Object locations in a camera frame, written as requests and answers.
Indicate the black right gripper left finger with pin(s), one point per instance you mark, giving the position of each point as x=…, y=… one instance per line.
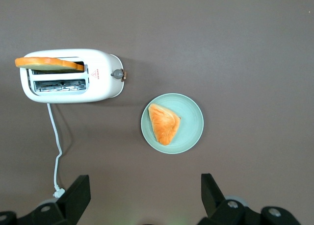
x=76, y=198

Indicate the toast slice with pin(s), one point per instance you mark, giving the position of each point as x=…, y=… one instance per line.
x=44, y=62

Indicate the orange triangular bread piece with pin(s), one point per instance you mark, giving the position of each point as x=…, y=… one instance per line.
x=164, y=124

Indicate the white two-slot toaster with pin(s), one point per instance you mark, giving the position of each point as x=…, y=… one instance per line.
x=100, y=87

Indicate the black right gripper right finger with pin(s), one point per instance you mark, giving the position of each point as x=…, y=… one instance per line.
x=213, y=200

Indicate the light green round plate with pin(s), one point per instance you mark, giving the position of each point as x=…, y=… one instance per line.
x=191, y=127

